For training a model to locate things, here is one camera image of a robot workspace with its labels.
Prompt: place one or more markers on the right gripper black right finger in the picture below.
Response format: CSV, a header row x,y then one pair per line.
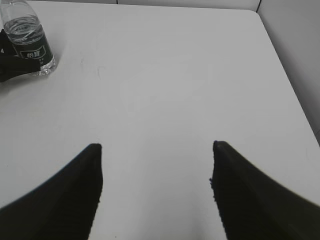
x,y
253,206

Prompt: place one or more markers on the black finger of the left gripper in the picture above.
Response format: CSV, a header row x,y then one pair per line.
x,y
12,65

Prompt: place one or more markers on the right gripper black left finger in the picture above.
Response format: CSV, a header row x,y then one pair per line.
x,y
61,208

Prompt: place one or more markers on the clear water bottle green label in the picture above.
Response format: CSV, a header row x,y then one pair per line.
x,y
25,32

